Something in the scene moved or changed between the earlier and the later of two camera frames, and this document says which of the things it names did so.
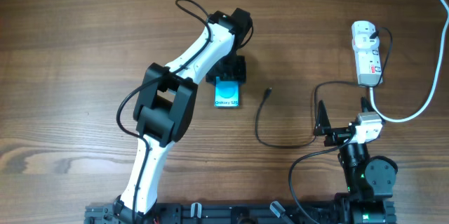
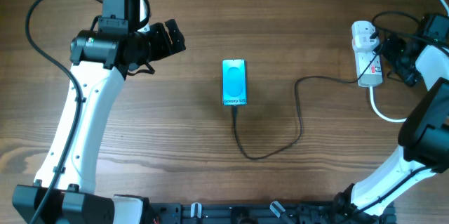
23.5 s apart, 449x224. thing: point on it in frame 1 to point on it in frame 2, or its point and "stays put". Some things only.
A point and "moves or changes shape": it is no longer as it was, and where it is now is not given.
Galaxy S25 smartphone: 226,93 moves or changes shape
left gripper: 237,74 to 163,47
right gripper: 336,135 to 389,45
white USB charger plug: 365,42 stays put
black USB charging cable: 327,83 to 298,106
